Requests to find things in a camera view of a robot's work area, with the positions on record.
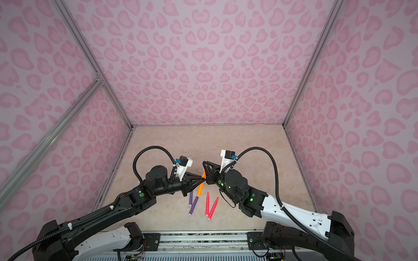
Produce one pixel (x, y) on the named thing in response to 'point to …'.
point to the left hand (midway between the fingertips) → (204, 180)
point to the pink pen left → (207, 204)
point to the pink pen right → (213, 209)
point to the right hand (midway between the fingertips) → (202, 164)
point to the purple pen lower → (194, 205)
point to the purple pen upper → (191, 197)
